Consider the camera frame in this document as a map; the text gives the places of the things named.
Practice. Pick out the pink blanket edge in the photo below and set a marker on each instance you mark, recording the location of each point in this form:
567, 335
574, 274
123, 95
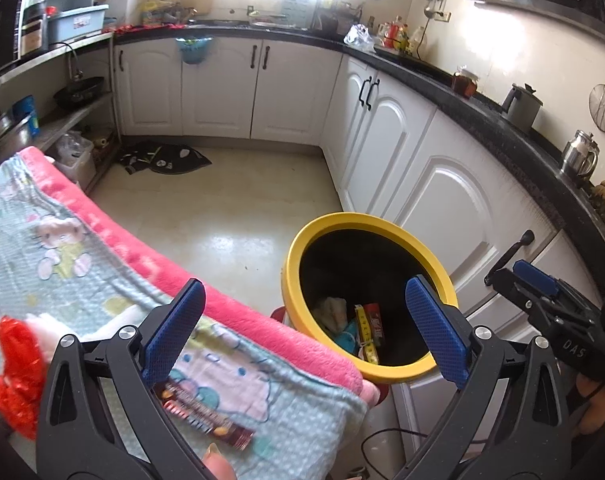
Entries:
294, 347

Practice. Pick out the small red snack wrapper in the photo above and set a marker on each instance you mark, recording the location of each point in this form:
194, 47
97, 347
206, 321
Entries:
374, 316

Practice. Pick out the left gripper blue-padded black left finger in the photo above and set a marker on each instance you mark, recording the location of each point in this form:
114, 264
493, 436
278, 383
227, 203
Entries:
77, 437

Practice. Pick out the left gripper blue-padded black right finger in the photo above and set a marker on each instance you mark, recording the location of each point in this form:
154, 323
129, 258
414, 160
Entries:
508, 418

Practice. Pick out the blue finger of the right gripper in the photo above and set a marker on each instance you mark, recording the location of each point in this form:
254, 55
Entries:
536, 278

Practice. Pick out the dark metal pitcher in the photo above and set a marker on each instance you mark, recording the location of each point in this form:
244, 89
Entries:
521, 107

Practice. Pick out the Hello Kitty bed sheet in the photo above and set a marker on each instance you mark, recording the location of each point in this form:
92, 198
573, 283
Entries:
51, 263

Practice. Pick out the person's right hand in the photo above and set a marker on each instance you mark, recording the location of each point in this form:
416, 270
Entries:
593, 418

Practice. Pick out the steel kettle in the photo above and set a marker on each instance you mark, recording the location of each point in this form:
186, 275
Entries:
580, 156

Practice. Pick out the yellow rimmed trash bin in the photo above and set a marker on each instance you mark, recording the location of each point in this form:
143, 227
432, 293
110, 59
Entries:
362, 259

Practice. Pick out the black floor mat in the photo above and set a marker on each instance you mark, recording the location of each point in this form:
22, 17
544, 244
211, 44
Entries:
162, 158

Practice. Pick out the red cylindrical snack pack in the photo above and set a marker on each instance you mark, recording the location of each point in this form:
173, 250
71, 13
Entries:
182, 404

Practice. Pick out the black frying pan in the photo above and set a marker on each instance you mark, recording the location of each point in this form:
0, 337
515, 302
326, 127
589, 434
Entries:
79, 93

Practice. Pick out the blue hanging basket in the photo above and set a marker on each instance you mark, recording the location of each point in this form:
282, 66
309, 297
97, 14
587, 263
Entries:
194, 51

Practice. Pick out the crumpled white tissue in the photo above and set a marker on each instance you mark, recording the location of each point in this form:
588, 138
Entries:
50, 331

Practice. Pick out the red plastic bag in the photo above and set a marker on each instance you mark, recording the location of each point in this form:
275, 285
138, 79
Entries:
23, 377

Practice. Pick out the steel cooking pot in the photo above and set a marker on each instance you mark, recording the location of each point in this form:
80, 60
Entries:
15, 138

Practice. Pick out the blue plastic storage box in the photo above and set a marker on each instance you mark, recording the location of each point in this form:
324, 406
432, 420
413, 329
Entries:
80, 22

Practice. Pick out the yellow snack box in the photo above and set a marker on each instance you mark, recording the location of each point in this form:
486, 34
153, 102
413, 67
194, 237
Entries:
367, 351

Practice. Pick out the white kitchen cabinets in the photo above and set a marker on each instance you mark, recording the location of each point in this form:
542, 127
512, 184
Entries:
390, 151

